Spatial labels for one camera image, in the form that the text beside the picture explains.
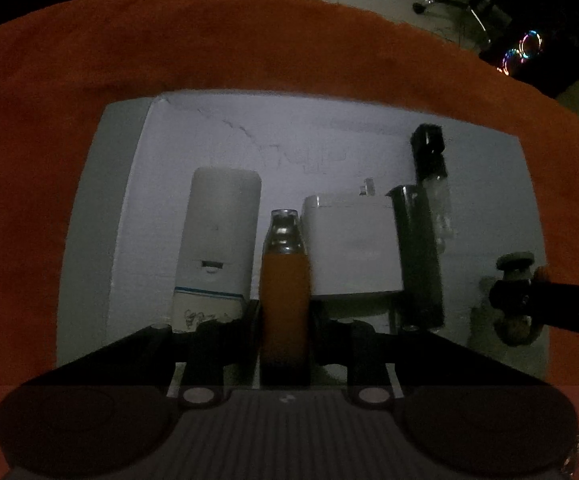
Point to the orange blanket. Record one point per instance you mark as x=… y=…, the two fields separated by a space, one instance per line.
x=119 y=50

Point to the white cylindrical bottle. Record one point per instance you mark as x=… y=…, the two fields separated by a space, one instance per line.
x=219 y=220

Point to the black rectangular case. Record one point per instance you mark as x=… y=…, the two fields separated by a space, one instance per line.
x=419 y=260

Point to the orange bottle with silver cap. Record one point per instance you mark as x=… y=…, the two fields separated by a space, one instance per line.
x=284 y=295

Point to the white charger adapter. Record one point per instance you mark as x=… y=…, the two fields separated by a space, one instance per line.
x=349 y=245

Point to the computer case with coloured fans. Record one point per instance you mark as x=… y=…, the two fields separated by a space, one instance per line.
x=544 y=45

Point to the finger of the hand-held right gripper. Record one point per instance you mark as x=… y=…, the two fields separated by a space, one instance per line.
x=559 y=305

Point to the white box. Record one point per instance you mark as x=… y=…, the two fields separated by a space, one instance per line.
x=319 y=130

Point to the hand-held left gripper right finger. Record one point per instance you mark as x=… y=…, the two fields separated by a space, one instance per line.
x=319 y=332

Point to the clear spray tube black cap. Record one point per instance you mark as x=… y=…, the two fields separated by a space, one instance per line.
x=432 y=170

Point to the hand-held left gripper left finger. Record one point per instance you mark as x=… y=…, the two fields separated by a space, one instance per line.
x=250 y=332

